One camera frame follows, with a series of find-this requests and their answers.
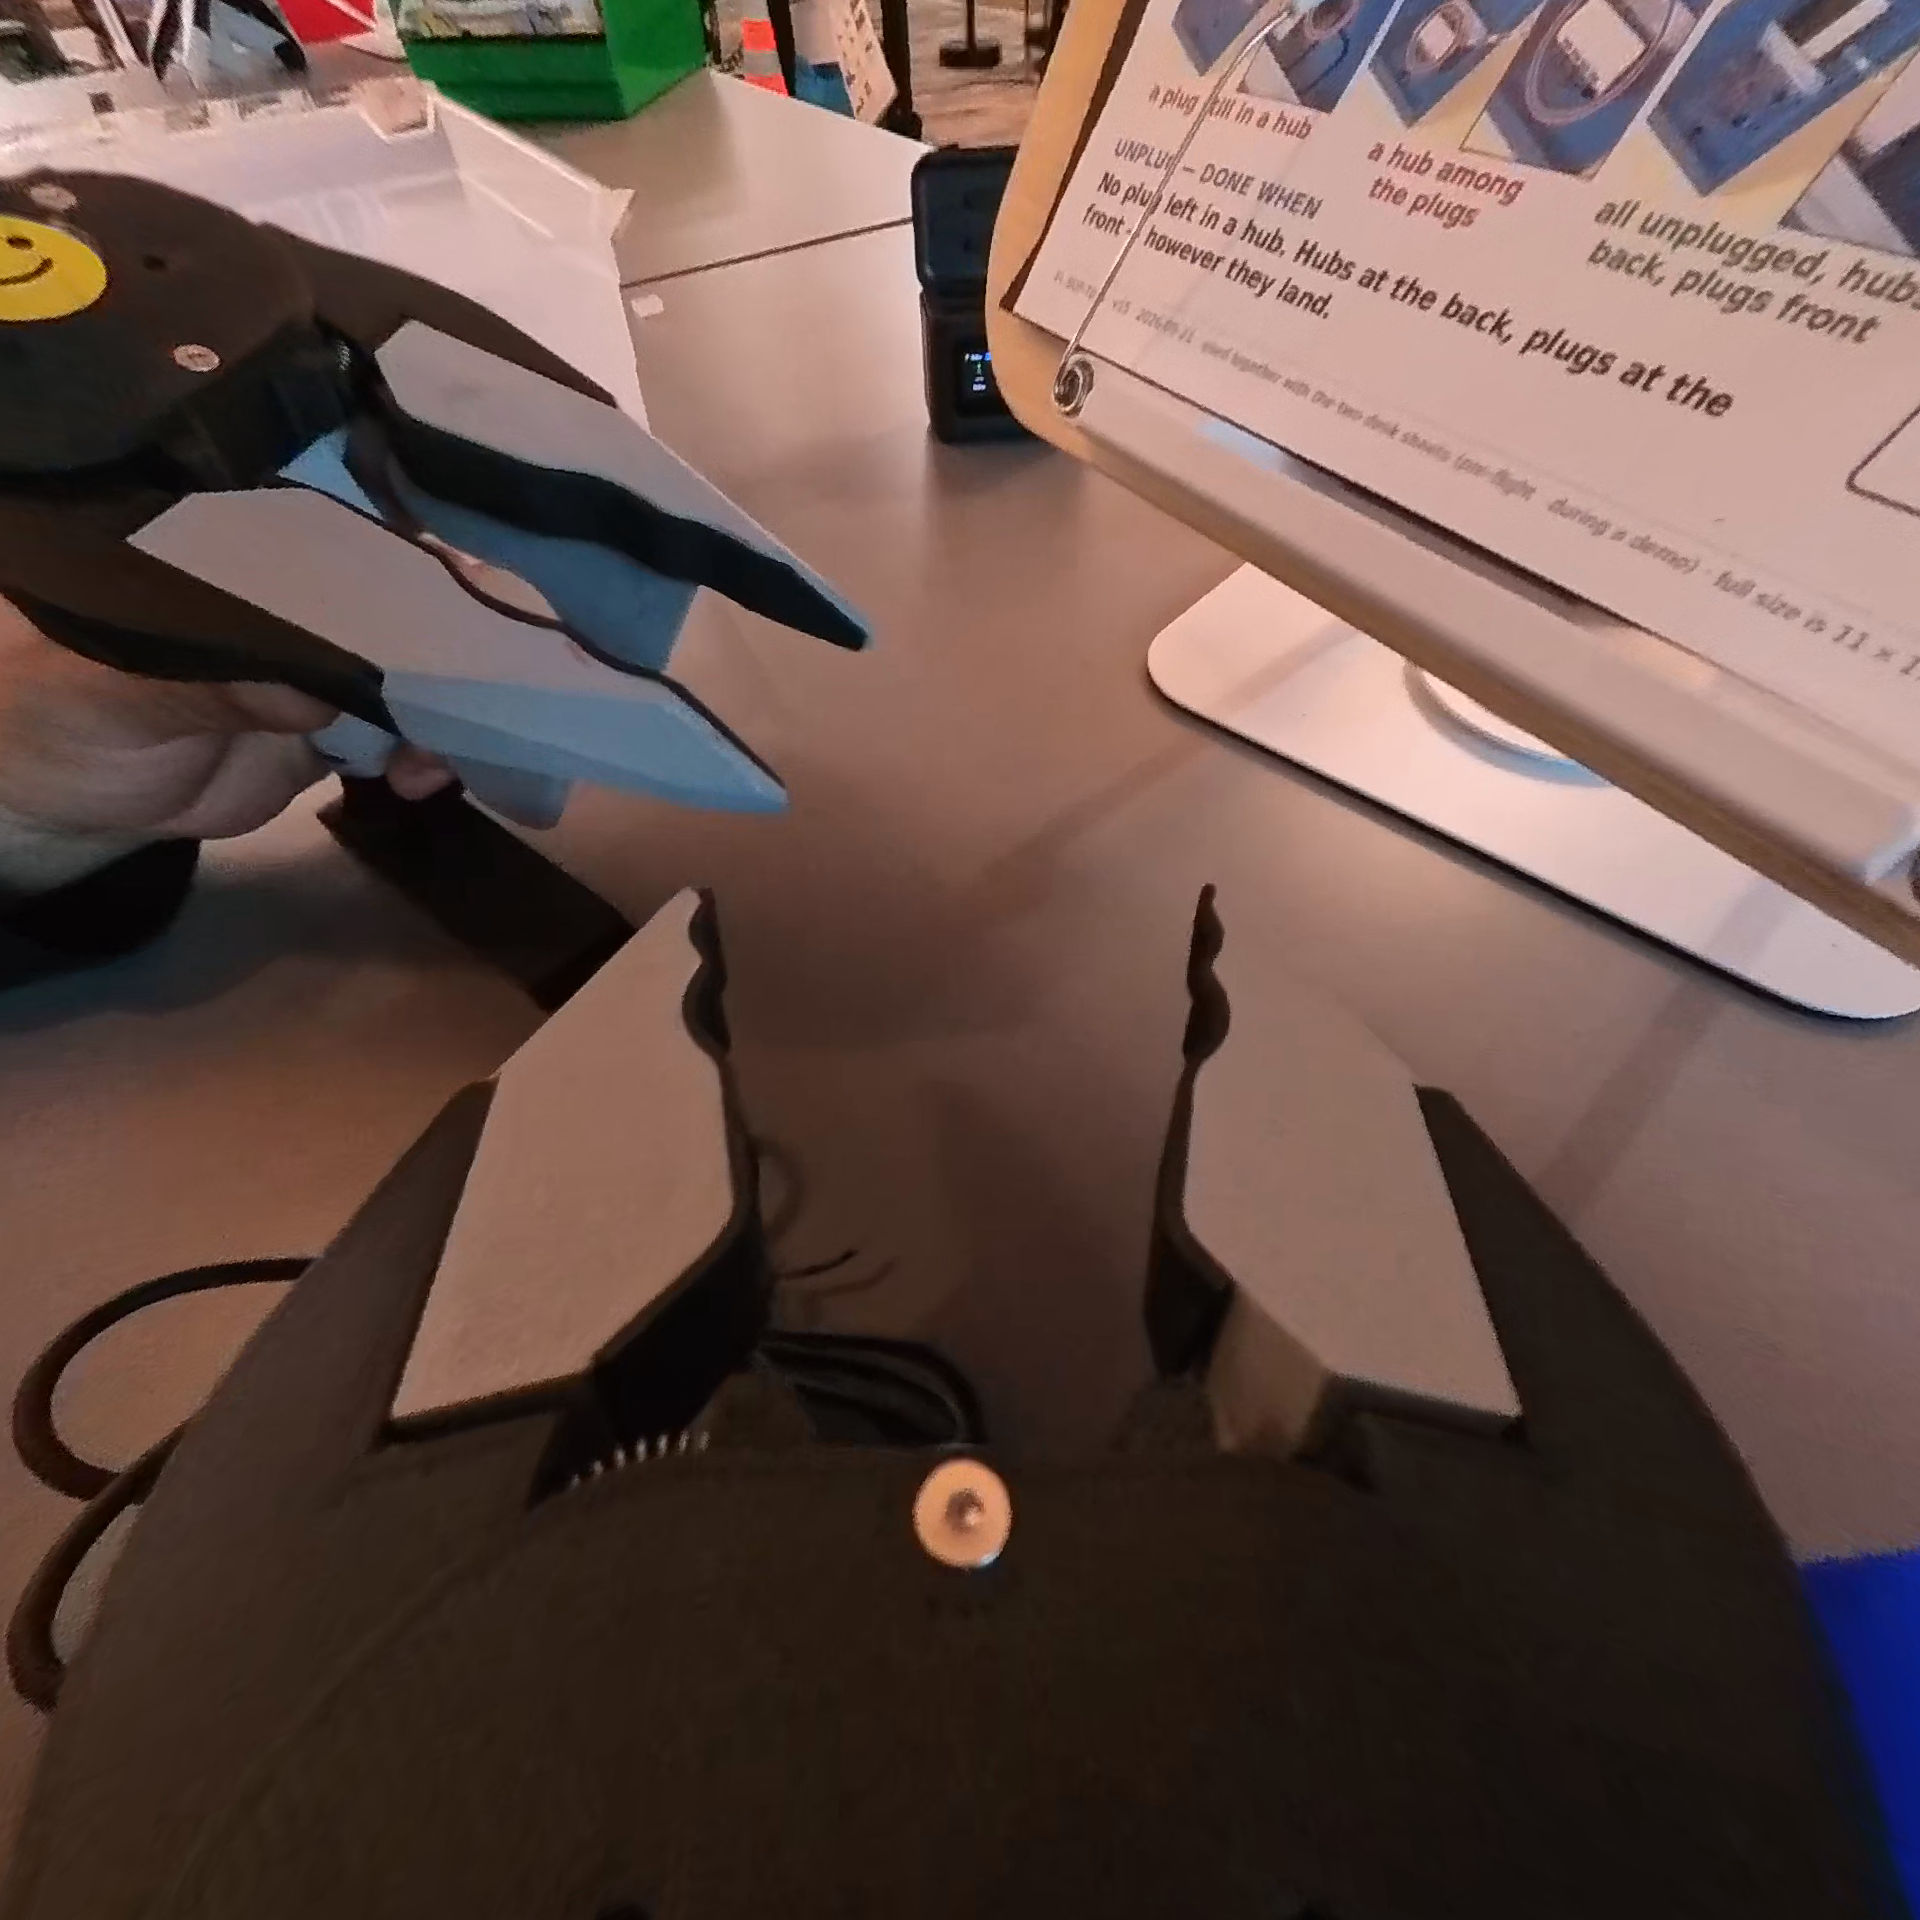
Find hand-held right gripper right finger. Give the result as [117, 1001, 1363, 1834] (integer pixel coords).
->
[1142, 881, 1521, 1448]

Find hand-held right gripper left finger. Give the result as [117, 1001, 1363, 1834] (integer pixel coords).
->
[384, 881, 768, 1433]

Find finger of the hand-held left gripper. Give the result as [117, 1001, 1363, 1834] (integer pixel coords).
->
[125, 481, 793, 833]
[280, 320, 876, 680]

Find black bar usb hub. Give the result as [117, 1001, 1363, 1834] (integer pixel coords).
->
[317, 782, 634, 1010]

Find black usb cable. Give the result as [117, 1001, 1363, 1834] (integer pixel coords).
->
[6, 1143, 996, 1710]

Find person's left hand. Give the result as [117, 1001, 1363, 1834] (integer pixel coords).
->
[0, 606, 461, 895]

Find clear acrylic box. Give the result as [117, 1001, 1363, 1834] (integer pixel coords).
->
[0, 73, 651, 438]

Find green plastic bin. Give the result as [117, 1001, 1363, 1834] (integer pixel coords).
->
[399, 0, 710, 130]

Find wooden display board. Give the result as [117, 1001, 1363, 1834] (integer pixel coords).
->
[981, 0, 1920, 925]

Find blue plastic bin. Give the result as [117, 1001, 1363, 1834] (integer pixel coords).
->
[1790, 1553, 1920, 1920]

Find printed instruction sheet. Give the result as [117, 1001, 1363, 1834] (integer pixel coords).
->
[1011, 0, 1920, 714]

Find small black camera device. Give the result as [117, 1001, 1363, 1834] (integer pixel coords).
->
[910, 142, 1042, 447]

